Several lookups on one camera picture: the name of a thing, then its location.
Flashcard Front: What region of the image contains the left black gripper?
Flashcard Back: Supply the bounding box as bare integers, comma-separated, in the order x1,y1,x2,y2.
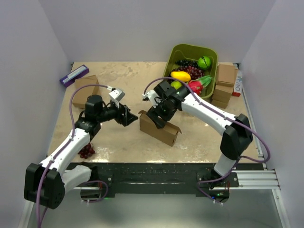
97,99,138,126

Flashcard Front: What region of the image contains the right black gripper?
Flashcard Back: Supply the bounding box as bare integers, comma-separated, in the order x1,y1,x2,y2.
147,98,177,129

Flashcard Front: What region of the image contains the brown cardboard paper box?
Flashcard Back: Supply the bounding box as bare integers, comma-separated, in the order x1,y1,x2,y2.
138,110,182,147

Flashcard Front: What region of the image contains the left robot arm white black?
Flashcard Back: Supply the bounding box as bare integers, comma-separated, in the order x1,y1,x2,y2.
24,89,138,209

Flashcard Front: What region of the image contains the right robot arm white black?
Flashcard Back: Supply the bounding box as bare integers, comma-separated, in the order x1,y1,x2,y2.
142,80,253,187

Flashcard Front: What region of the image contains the folded cardboard box left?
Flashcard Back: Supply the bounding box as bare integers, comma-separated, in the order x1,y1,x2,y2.
72,75,101,109

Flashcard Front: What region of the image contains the folded cardboard box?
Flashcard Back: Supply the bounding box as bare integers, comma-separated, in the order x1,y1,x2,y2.
211,85,233,109
72,75,101,109
216,64,238,87

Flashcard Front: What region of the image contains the folded cardboard box lower right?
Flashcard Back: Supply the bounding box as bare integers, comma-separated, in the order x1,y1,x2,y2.
211,85,233,109

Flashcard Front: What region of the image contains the purple rectangular box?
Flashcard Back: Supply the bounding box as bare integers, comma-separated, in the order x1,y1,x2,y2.
59,65,89,88

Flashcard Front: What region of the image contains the folded cardboard box top right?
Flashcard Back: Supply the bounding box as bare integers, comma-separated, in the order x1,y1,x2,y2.
216,64,238,87

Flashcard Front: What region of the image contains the green lime toy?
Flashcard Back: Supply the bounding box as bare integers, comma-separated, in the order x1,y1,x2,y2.
171,81,183,90

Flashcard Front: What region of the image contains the yellow mango toy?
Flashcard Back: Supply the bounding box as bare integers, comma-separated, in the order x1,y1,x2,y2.
170,71,191,82

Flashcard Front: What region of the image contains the pink dragon fruit toy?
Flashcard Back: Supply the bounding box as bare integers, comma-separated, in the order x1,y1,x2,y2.
188,76,213,95

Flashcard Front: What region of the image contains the red grape bunch on table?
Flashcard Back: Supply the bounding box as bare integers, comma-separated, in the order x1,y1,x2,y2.
78,143,95,159

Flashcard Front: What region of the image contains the red grape bunch in basket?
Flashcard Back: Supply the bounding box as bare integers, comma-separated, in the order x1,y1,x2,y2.
172,66,205,80

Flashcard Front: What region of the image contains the dark purple grape bunch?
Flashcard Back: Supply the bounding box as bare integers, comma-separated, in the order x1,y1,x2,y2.
175,59,198,67

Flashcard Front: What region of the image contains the green plastic basket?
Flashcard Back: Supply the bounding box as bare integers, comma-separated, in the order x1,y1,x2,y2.
163,44,218,101

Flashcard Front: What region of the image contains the green round melon toy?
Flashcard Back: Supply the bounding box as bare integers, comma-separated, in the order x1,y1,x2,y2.
197,56,211,70

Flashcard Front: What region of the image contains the white red carton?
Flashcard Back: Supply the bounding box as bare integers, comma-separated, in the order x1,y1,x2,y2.
232,69,243,97

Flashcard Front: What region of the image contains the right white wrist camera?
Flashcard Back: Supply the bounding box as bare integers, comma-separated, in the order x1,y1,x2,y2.
142,90,161,107

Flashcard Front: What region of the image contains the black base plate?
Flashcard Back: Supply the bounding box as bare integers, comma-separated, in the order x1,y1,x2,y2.
66,161,264,198

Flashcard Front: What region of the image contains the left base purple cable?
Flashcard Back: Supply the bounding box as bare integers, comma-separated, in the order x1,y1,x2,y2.
81,180,109,204

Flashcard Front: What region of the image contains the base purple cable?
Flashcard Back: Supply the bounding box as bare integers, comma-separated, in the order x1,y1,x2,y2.
81,180,109,204
196,156,240,204

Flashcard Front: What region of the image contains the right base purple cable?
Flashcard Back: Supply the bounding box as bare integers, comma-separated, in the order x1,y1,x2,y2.
196,156,240,204

